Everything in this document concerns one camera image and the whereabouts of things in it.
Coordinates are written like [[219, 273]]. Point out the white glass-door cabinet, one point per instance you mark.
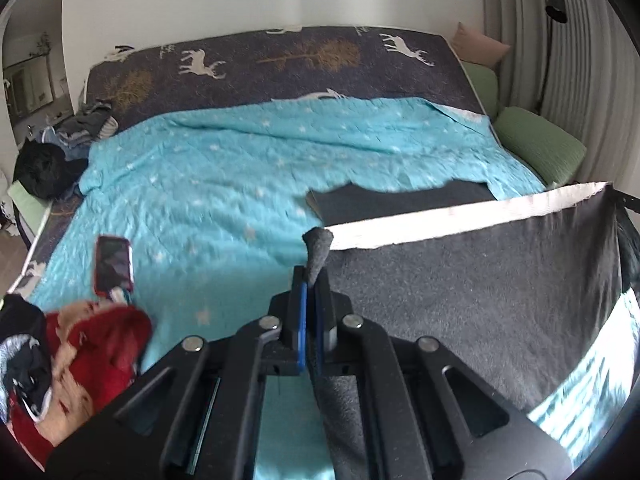
[[27, 87]]

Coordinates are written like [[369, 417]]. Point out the pile of mixed clothes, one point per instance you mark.
[[82, 127]]

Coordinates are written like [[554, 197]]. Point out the turquoise star print blanket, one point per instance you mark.
[[200, 185]]

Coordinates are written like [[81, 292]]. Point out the red and beige garment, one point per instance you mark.
[[95, 355]]

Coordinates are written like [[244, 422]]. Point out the black bag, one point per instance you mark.
[[45, 170]]

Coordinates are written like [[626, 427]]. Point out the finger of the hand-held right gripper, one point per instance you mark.
[[629, 200]]

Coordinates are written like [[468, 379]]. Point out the black printed garment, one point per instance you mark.
[[22, 350]]

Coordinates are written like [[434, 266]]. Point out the dark deer print bedsheet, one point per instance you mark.
[[300, 75]]

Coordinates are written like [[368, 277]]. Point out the smartphone with red case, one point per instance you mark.
[[114, 262]]

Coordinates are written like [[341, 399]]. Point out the black floor lamp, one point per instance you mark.
[[555, 10]]

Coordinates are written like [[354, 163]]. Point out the pink pillow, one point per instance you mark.
[[477, 44]]

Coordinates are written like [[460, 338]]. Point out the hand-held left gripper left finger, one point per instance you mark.
[[301, 320]]

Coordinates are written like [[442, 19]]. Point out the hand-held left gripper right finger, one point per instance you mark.
[[324, 330]]

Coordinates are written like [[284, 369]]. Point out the green pillow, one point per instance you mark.
[[481, 87], [540, 142]]

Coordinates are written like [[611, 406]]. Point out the grey garment with white band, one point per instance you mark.
[[450, 300]]

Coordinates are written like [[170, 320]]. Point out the pale pleated curtain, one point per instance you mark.
[[595, 85]]

